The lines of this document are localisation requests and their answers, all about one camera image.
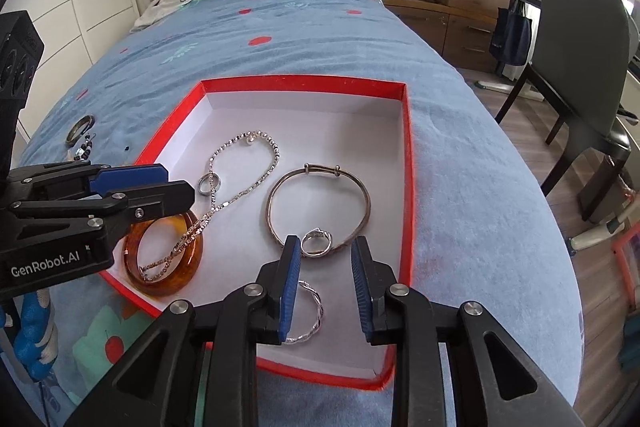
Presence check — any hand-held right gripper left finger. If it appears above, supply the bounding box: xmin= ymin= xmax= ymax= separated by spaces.
xmin=65 ymin=234 xmax=303 ymax=427

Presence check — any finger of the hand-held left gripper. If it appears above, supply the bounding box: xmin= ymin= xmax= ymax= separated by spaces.
xmin=9 ymin=179 xmax=196 ymax=253
xmin=6 ymin=162 xmax=168 ymax=202

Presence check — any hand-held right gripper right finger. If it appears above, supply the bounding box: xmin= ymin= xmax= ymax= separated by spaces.
xmin=350 ymin=237 xmax=586 ymax=427

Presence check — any twisted silver bracelet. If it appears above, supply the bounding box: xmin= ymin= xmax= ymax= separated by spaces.
xmin=285 ymin=279 xmax=324 ymax=345

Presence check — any plain silver ring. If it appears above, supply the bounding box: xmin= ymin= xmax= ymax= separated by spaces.
xmin=196 ymin=173 xmax=222 ymax=196

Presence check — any silver ring with setting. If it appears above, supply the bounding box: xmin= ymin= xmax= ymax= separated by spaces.
xmin=300 ymin=228 xmax=332 ymax=257

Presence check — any amber bangle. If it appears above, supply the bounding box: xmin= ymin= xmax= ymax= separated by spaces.
xmin=123 ymin=212 xmax=203 ymax=295

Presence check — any silver chain necklace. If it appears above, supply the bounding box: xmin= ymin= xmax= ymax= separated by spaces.
xmin=140 ymin=130 xmax=281 ymax=283

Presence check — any thin silver bangle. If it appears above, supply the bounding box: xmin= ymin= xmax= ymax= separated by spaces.
xmin=265 ymin=163 xmax=372 ymax=256

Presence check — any red cardboard box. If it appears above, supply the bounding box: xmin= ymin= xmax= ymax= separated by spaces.
xmin=97 ymin=75 xmax=416 ymax=392

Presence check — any dark brown bangle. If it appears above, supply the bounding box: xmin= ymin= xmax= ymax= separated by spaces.
xmin=65 ymin=116 xmax=96 ymax=146

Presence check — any white garment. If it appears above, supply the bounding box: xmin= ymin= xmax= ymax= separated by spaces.
xmin=132 ymin=0 xmax=223 ymax=32

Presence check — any orange crate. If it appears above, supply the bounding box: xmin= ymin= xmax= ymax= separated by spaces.
xmin=612 ymin=227 xmax=640 ymax=298

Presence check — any low wooden nightstand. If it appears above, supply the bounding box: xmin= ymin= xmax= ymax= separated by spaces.
xmin=377 ymin=0 xmax=451 ymax=55

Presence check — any dark hanging bag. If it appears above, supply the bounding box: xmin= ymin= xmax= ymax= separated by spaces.
xmin=490 ymin=4 xmax=533 ymax=68

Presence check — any grey chair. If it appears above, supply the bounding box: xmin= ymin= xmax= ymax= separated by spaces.
xmin=495 ymin=0 xmax=636 ymax=223

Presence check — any beaded bracelet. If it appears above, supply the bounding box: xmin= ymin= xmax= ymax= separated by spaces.
xmin=62 ymin=134 xmax=98 ymax=162

